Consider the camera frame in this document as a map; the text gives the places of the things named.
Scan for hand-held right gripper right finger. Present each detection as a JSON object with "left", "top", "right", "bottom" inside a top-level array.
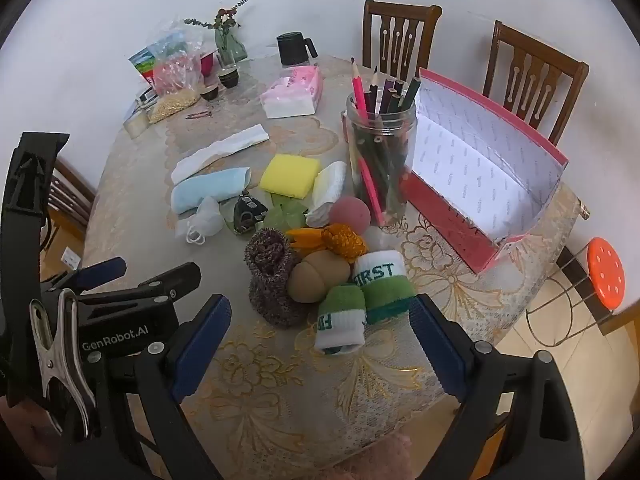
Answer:
[{"left": 409, "top": 294, "right": 586, "bottom": 480}]

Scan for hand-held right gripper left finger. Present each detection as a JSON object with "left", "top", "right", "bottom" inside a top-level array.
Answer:
[{"left": 56, "top": 294, "right": 232, "bottom": 480}]

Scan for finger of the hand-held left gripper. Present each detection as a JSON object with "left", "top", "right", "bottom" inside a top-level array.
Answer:
[
  {"left": 77, "top": 261, "right": 202, "bottom": 322},
  {"left": 42, "top": 256, "right": 127, "bottom": 306}
]

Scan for green and white wristband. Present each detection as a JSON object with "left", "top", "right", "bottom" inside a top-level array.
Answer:
[
  {"left": 315, "top": 284, "right": 367, "bottom": 357},
  {"left": 352, "top": 249, "right": 419, "bottom": 324}
]

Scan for light blue face mask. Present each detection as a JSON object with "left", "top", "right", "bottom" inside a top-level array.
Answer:
[{"left": 171, "top": 167, "right": 251, "bottom": 217}]

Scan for green fabric leaves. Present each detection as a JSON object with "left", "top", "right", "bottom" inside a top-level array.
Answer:
[{"left": 262, "top": 194, "right": 308, "bottom": 232}]

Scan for tan foam ball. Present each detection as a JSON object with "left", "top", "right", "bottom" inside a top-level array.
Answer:
[{"left": 287, "top": 250, "right": 352, "bottom": 306}]

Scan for yellow sponge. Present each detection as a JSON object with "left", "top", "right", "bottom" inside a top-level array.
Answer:
[{"left": 260, "top": 154, "right": 322, "bottom": 199}]

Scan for pink foam ball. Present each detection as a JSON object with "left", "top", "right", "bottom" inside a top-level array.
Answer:
[{"left": 328, "top": 197, "right": 372, "bottom": 233}]

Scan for white cloth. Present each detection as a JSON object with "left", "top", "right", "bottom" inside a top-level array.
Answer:
[{"left": 305, "top": 161, "right": 348, "bottom": 228}]

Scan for red cardboard box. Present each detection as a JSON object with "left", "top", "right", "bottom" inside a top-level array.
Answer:
[{"left": 400, "top": 67, "right": 571, "bottom": 276}]

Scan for brown wooden chair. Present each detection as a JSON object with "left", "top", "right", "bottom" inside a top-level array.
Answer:
[
  {"left": 362, "top": 0, "right": 443, "bottom": 83},
  {"left": 42, "top": 159, "right": 97, "bottom": 253},
  {"left": 482, "top": 20, "right": 591, "bottom": 147}
]

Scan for person's pink fuzzy clothing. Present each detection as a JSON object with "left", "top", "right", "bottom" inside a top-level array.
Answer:
[{"left": 345, "top": 432, "right": 417, "bottom": 480}]

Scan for white paper receipt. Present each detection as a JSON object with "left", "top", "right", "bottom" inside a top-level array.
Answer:
[{"left": 171, "top": 123, "right": 270, "bottom": 185}]

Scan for orange knitted toy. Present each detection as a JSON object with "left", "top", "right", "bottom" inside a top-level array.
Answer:
[{"left": 285, "top": 222, "right": 369, "bottom": 262}]

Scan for clear tape roll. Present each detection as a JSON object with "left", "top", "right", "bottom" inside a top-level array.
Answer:
[{"left": 122, "top": 110, "right": 151, "bottom": 139}]

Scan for orange stool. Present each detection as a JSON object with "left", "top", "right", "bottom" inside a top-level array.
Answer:
[{"left": 525, "top": 236, "right": 627, "bottom": 349}]

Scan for clear glass jar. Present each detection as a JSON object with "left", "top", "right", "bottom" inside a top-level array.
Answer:
[{"left": 345, "top": 91, "right": 418, "bottom": 226}]

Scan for pink plastic bag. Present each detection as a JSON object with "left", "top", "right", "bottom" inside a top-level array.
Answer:
[{"left": 151, "top": 54, "right": 202, "bottom": 97}]

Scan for colourful printed packet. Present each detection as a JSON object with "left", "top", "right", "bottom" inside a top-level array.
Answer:
[{"left": 128, "top": 48, "right": 157, "bottom": 82}]

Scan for pink tissue pack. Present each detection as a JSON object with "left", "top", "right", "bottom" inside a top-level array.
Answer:
[{"left": 260, "top": 65, "right": 323, "bottom": 120}]

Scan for clear drinking glass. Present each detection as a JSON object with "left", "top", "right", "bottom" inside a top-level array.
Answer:
[{"left": 217, "top": 47, "right": 239, "bottom": 75}]

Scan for clear plastic bag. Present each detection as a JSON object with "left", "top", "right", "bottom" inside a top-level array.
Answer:
[{"left": 149, "top": 19, "right": 202, "bottom": 61}]

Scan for green vase with dried flowers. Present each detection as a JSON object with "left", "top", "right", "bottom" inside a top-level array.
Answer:
[{"left": 184, "top": 0, "right": 256, "bottom": 68}]

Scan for glass jar of pencils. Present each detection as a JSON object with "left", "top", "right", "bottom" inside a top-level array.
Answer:
[{"left": 347, "top": 57, "right": 422, "bottom": 226}]

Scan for black lidded mug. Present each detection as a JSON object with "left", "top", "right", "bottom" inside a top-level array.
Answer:
[{"left": 276, "top": 31, "right": 319, "bottom": 68}]

